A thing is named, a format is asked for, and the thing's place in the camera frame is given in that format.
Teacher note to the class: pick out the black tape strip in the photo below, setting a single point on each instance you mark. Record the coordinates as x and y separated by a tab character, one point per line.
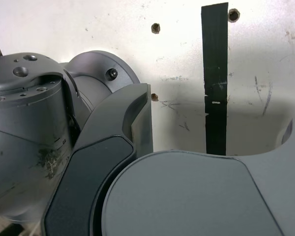
216	73

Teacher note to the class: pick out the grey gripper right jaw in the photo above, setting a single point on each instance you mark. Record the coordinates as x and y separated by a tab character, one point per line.
186	196

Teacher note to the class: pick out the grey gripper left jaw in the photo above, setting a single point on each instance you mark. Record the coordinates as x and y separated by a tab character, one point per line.
88	177

